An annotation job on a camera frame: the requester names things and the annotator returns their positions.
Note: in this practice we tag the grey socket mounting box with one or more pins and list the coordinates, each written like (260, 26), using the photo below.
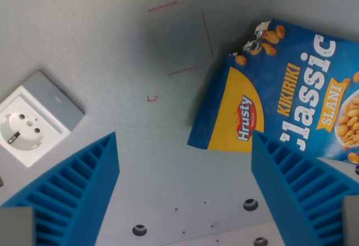
(53, 100)

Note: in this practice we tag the blue Hrusty peanut bag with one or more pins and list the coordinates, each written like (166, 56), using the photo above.
(286, 94)

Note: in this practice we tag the white wall power socket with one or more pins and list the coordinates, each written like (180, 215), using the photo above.
(25, 128)

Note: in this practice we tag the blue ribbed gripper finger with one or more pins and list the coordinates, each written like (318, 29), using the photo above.
(70, 184)
(303, 190)

